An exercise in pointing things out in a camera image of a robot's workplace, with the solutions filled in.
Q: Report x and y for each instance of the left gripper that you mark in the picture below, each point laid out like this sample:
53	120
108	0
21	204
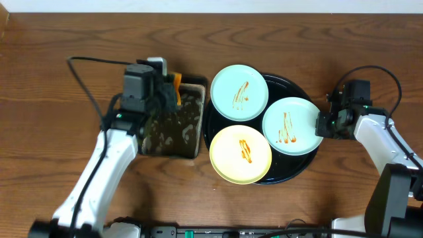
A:
166	94

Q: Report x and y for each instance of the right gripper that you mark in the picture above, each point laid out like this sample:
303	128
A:
322	129

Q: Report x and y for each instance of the orange green scrub sponge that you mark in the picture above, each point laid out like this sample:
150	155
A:
176	82

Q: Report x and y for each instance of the light blue plate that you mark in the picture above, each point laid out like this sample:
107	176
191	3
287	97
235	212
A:
289	126
239	93

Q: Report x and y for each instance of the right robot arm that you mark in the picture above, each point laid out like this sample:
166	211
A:
388	213

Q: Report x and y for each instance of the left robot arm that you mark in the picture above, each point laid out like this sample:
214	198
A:
148	90

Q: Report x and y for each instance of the black rectangular wash tray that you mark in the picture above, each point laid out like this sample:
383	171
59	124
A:
177	134

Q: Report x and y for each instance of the light blue plate top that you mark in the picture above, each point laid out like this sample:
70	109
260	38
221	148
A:
239	93

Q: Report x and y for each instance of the yellow plate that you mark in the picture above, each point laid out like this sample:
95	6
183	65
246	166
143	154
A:
240	154

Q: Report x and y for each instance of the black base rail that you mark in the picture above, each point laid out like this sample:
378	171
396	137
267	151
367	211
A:
127	227

